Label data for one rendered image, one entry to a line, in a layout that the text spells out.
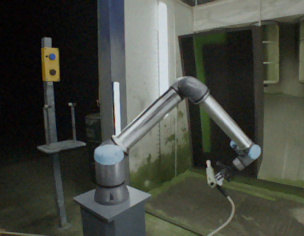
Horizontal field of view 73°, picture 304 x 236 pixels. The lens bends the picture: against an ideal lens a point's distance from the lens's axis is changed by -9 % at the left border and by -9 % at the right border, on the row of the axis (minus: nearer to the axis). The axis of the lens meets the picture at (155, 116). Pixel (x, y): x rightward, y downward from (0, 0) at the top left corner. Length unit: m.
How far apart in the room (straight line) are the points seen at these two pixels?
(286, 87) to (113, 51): 2.18
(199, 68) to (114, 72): 0.80
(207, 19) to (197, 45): 1.01
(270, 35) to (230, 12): 0.55
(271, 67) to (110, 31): 1.85
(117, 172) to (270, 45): 2.31
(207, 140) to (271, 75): 1.10
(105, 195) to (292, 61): 2.70
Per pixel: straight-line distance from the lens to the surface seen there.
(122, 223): 1.18
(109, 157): 1.11
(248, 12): 2.95
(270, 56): 2.86
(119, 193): 1.18
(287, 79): 3.17
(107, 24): 2.10
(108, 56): 2.03
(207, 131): 2.34
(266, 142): 2.93
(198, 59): 2.18
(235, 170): 1.68
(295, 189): 2.78
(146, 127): 1.29
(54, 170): 2.02
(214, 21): 3.09
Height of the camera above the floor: 1.21
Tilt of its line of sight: 7 degrees down
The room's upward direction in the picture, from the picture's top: 1 degrees counter-clockwise
